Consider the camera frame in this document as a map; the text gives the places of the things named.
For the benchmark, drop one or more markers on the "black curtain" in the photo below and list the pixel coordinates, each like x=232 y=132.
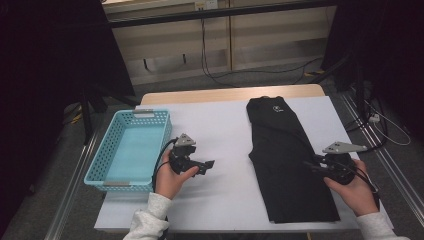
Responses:
x=393 y=40
x=40 y=66

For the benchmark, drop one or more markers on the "aluminium floor rail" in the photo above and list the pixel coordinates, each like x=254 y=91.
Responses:
x=71 y=190
x=400 y=190

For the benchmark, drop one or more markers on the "person's right hand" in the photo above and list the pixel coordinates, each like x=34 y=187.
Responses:
x=358 y=196

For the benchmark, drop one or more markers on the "wooden table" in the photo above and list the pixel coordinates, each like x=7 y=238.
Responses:
x=166 y=96

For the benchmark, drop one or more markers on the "white table cover board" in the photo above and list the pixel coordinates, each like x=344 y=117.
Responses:
x=226 y=133

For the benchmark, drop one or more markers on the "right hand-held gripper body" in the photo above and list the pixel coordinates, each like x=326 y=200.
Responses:
x=340 y=166

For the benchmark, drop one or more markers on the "black metal stand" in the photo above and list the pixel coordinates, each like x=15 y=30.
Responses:
x=359 y=86
x=87 y=113

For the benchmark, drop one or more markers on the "person's left hand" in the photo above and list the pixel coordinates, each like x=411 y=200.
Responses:
x=170 y=183

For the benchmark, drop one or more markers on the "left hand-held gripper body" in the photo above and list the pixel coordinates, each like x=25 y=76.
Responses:
x=181 y=156

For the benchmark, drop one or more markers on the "white wall socket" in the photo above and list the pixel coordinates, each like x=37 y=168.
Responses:
x=206 y=4

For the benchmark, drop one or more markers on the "black wall hook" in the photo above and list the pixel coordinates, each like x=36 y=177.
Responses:
x=184 y=58
x=145 y=64

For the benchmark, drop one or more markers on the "long wooden desk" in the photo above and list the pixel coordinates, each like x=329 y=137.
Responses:
x=233 y=12

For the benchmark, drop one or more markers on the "light blue perforated basket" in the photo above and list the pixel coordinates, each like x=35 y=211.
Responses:
x=133 y=153

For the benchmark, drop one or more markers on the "black pants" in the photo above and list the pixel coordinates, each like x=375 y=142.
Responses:
x=286 y=160

